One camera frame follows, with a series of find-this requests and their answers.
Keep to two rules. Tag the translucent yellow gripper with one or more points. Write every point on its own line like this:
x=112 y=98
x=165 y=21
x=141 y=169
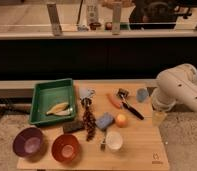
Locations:
x=158 y=117

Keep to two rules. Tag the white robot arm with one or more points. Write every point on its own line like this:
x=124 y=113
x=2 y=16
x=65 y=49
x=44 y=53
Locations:
x=174 y=85

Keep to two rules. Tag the yellow banana in tray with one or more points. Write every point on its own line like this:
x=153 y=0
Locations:
x=57 y=108

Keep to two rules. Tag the green plastic tray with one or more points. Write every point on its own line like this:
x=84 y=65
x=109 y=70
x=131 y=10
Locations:
x=48 y=94

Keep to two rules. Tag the blue round object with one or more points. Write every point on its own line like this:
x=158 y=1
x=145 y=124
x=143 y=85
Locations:
x=142 y=94

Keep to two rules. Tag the orange round fruit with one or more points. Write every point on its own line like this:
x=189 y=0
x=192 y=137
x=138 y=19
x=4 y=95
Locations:
x=121 y=120

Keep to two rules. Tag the wooden board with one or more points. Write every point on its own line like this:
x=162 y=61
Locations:
x=142 y=148

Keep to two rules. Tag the white cup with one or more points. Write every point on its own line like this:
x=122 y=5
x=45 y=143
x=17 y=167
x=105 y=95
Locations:
x=114 y=140

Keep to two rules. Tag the blue sponge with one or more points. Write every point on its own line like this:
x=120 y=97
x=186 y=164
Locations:
x=104 y=121

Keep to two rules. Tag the small metal fork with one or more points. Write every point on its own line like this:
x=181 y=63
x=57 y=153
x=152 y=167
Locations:
x=103 y=142

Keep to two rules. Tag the dark rectangular block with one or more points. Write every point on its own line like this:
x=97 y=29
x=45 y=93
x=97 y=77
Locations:
x=73 y=126

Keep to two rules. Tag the orange bowl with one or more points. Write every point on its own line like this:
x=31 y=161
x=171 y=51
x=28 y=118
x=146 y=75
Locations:
x=65 y=148

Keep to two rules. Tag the black machine in background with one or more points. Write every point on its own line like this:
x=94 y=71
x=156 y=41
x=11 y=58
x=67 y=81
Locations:
x=155 y=14

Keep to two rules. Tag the white bottle in background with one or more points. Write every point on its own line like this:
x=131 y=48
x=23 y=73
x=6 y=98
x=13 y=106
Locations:
x=92 y=11

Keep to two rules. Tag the purple bowl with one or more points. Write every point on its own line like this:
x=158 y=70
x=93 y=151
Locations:
x=28 y=142

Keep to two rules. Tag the right metal post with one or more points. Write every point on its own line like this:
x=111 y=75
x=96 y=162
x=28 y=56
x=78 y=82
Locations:
x=117 y=6

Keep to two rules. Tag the metal post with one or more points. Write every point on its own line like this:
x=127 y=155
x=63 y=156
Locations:
x=117 y=6
x=54 y=19

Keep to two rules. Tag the left metal post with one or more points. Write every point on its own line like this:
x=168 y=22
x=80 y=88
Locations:
x=54 y=19

